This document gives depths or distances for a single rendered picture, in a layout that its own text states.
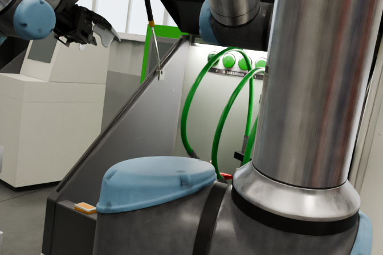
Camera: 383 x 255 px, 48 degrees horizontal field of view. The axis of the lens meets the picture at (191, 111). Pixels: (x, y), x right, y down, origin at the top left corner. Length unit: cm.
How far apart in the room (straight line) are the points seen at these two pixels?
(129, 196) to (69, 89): 368
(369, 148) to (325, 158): 72
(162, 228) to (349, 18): 24
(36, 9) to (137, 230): 52
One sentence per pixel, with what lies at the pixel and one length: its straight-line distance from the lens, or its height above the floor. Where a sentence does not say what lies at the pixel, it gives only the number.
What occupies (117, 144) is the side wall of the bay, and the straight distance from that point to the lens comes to 134.
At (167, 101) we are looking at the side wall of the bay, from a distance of 150.
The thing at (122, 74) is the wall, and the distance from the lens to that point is 609.
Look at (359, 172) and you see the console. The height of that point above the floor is 117.
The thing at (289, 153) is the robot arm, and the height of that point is 131.
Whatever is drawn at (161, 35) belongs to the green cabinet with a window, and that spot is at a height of 152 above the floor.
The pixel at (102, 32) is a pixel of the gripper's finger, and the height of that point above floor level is 141.
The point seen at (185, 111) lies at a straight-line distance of 102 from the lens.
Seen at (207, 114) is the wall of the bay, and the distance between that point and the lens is 152.
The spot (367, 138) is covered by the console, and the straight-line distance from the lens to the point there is 109.
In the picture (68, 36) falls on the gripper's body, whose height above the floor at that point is 139.
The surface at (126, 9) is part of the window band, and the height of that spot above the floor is 186.
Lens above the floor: 138
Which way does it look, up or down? 7 degrees down
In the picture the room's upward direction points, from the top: 8 degrees clockwise
